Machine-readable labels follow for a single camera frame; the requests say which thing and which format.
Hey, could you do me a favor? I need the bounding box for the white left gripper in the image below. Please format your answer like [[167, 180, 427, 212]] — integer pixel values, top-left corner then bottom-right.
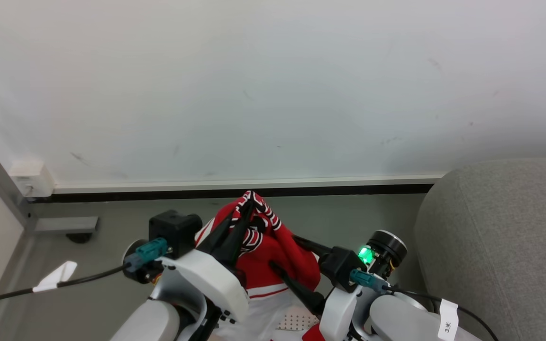
[[161, 198, 256, 323]]

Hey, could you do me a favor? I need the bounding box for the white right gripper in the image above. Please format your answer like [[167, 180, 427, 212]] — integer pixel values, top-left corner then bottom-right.
[[269, 235, 364, 341]]

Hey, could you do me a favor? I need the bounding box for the red white sports jersey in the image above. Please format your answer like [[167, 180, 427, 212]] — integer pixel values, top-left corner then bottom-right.
[[194, 190, 327, 341]]

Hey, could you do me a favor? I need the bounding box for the white perforated laundry basket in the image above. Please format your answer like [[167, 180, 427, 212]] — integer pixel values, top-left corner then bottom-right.
[[275, 312, 322, 333]]

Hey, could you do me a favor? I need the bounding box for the white black skirting board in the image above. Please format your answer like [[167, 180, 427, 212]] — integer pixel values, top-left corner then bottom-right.
[[41, 173, 447, 203]]

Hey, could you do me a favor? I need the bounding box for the grey fabric sofa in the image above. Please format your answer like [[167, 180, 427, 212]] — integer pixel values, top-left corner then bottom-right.
[[414, 158, 546, 341]]

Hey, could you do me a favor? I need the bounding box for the teal right cable connector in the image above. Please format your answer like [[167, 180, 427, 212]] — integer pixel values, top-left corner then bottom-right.
[[349, 269, 390, 292]]

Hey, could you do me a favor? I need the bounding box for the teal cable connector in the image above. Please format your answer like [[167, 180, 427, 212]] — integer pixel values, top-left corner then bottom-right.
[[123, 238, 169, 274], [349, 269, 390, 292]]

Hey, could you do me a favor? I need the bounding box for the teal left cable connector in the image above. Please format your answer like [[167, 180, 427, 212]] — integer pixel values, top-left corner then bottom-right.
[[123, 238, 169, 274]]

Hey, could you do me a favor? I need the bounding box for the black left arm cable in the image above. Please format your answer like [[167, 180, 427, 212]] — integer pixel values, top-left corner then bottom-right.
[[0, 264, 127, 321]]

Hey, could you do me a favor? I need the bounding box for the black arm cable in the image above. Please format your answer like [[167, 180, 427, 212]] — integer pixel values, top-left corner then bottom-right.
[[387, 286, 500, 341], [0, 264, 127, 321]]

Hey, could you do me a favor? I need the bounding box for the white cable tag with print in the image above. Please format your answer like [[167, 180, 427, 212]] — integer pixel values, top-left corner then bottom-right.
[[437, 299, 459, 341]]

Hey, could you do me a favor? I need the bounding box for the grey metal floor bracket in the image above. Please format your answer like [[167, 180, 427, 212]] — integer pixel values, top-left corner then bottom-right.
[[33, 216, 100, 235]]

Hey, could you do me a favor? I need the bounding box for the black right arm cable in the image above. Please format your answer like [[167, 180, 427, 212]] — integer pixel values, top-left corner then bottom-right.
[[387, 286, 500, 341]]

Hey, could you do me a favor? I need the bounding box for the blank white cable tag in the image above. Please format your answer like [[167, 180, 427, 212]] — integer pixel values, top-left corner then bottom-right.
[[32, 260, 78, 293]]

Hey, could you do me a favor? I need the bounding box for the white wall socket box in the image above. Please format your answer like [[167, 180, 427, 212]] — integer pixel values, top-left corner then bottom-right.
[[9, 161, 56, 198]]

